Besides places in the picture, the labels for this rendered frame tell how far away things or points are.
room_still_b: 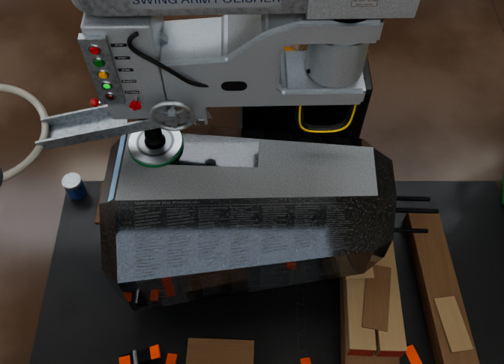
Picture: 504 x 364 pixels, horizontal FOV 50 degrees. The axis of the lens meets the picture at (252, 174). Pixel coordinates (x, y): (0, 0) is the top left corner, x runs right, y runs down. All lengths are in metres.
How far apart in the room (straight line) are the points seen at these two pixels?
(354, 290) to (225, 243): 0.72
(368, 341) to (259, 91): 1.23
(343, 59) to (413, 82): 1.95
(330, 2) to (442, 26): 2.60
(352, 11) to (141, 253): 1.19
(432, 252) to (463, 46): 1.64
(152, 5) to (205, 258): 1.01
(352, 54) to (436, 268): 1.41
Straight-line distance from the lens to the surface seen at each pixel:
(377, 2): 1.54
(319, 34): 1.62
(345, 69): 1.75
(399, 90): 3.57
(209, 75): 1.73
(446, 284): 2.80
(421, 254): 2.83
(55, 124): 2.27
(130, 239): 2.13
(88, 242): 2.98
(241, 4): 1.52
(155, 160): 2.13
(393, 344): 2.50
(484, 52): 3.99
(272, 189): 2.06
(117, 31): 1.62
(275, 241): 2.10
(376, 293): 2.54
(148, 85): 1.77
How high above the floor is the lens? 2.59
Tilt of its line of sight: 58 degrees down
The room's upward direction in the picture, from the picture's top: straight up
